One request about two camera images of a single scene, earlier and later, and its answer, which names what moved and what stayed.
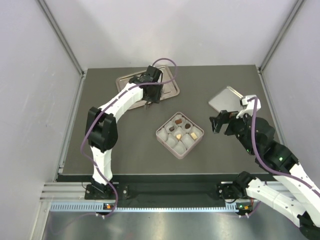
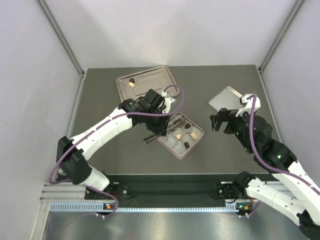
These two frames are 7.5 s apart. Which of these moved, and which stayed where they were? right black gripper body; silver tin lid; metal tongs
Moved: metal tongs
Stayed: silver tin lid; right black gripper body
